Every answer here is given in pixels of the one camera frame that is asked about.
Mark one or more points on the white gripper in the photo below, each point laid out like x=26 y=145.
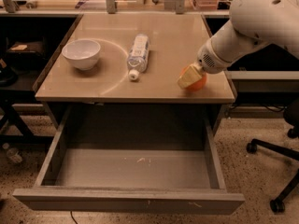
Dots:
x=207 y=59

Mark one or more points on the orange fruit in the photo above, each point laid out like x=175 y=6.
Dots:
x=197 y=84

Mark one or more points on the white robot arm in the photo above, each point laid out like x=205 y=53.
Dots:
x=252 y=25

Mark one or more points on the grey cabinet with beige top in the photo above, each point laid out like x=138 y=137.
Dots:
x=174 y=41

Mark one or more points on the grey open top drawer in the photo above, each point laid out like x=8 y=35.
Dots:
x=132 y=158

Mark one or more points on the clear plastic water bottle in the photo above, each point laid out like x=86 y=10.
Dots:
x=137 y=60

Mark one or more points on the white ceramic bowl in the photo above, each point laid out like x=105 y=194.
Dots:
x=82 y=54

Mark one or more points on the black side table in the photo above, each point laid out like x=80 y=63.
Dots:
x=22 y=62

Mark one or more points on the plastic bottle on floor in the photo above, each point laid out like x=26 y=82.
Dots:
x=13 y=153

